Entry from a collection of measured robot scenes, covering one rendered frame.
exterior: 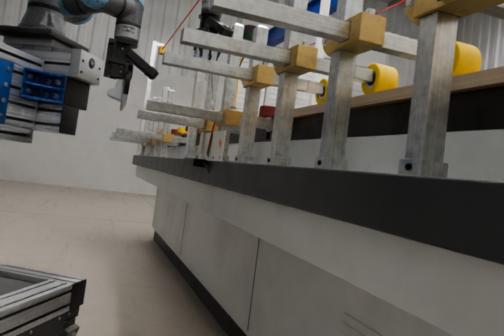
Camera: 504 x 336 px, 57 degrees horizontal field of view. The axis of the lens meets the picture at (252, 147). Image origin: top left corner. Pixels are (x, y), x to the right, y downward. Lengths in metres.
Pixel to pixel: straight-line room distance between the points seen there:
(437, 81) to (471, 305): 0.28
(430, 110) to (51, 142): 8.73
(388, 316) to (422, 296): 0.40
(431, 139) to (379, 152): 0.46
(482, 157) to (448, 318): 0.34
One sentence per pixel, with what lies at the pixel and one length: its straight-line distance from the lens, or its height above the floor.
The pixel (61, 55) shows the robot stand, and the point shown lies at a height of 0.97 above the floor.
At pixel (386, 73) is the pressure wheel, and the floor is 0.95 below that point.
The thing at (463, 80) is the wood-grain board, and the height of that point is 0.89.
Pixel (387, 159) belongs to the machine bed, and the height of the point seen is 0.75.
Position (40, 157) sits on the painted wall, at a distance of 9.20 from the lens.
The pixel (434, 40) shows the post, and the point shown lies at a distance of 0.67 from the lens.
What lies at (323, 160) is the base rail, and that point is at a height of 0.72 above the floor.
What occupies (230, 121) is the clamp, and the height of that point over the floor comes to 0.83.
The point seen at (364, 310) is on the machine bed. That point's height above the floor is 0.41.
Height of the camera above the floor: 0.68
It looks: 3 degrees up
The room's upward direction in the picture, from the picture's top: 7 degrees clockwise
